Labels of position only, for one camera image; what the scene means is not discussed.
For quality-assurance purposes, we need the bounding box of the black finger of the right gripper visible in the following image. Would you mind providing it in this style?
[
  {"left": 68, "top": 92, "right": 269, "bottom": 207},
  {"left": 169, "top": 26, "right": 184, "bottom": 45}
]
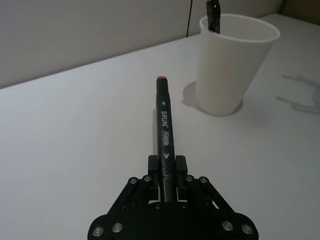
[{"left": 205, "top": 0, "right": 222, "bottom": 35}]

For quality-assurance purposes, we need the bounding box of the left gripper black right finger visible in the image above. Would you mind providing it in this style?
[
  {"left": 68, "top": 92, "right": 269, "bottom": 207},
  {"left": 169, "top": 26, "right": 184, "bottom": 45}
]
[{"left": 175, "top": 154, "right": 259, "bottom": 240}]

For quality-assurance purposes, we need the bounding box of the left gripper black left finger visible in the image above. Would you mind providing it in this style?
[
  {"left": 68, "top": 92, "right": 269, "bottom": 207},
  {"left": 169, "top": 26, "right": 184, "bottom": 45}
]
[{"left": 86, "top": 154, "right": 160, "bottom": 240}]

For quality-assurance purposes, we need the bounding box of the black marker pen red cap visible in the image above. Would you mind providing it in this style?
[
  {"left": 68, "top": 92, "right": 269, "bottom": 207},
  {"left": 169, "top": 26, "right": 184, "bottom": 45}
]
[{"left": 155, "top": 74, "right": 177, "bottom": 203}]

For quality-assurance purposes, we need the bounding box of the white plastic cup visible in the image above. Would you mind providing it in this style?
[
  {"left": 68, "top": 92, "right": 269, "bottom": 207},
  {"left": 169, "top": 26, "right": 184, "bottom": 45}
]
[{"left": 195, "top": 13, "right": 281, "bottom": 117}]

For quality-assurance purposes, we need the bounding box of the thin black cable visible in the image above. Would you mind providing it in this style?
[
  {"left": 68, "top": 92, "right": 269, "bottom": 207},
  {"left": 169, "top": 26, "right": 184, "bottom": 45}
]
[{"left": 185, "top": 0, "right": 194, "bottom": 38}]

